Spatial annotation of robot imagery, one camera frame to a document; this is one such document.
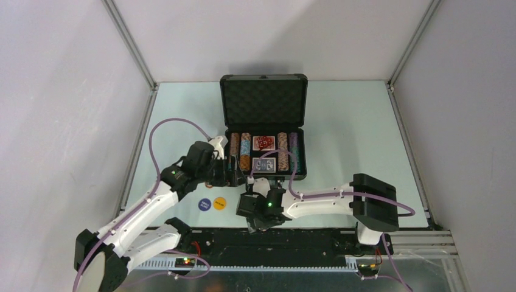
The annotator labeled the black poker case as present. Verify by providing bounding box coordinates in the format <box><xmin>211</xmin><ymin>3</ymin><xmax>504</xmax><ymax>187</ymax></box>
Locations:
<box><xmin>220</xmin><ymin>74</ymin><xmax>309</xmax><ymax>181</ymax></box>

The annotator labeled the pink brown chip stack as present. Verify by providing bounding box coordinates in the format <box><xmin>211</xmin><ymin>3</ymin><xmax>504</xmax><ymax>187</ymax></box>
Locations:
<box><xmin>277</xmin><ymin>132</ymin><xmax>289</xmax><ymax>172</ymax></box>

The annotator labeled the blue small blind button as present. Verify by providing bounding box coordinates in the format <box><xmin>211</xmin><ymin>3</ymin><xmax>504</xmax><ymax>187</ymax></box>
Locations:
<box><xmin>198</xmin><ymin>198</ymin><xmax>212</xmax><ymax>212</ymax></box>

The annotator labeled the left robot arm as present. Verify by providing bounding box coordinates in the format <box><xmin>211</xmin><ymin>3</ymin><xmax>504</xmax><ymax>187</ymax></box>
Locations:
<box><xmin>73</xmin><ymin>136</ymin><xmax>228</xmax><ymax>291</ymax></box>

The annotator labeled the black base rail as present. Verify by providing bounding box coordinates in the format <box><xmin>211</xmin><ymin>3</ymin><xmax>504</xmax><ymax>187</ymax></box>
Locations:
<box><xmin>176</xmin><ymin>228</ymin><xmax>393</xmax><ymax>268</ymax></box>

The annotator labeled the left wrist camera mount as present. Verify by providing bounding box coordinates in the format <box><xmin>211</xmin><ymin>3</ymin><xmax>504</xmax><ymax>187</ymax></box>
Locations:
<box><xmin>208</xmin><ymin>136</ymin><xmax>228</xmax><ymax>160</ymax></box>

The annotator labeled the blue orange chip stack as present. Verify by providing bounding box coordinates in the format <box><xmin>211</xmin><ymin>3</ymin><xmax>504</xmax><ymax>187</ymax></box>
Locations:
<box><xmin>239</xmin><ymin>133</ymin><xmax>251</xmax><ymax>172</ymax></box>

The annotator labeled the blue playing card deck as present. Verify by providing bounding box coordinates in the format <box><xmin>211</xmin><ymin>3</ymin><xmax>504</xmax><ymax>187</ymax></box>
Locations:
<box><xmin>251</xmin><ymin>157</ymin><xmax>277</xmax><ymax>173</ymax></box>

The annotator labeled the yellow big blind button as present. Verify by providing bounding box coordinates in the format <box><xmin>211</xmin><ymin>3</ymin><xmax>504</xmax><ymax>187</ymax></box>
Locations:
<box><xmin>213</xmin><ymin>197</ymin><xmax>227</xmax><ymax>210</ymax></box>

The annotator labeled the red dice set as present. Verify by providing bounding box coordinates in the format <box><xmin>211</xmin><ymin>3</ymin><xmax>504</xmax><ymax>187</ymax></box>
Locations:
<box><xmin>253</xmin><ymin>136</ymin><xmax>276</xmax><ymax>151</ymax></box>

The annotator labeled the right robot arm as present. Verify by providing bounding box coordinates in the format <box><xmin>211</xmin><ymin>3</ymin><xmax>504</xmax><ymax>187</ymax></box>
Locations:
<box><xmin>236</xmin><ymin>173</ymin><xmax>400</xmax><ymax>254</ymax></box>

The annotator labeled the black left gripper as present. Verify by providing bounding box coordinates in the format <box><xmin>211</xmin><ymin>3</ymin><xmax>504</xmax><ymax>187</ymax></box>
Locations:
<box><xmin>197</xmin><ymin>154</ymin><xmax>246</xmax><ymax>187</ymax></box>

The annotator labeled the purple green chip stack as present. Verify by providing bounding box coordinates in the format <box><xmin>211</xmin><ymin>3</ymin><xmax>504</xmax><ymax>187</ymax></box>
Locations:
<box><xmin>288</xmin><ymin>132</ymin><xmax>301</xmax><ymax>173</ymax></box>

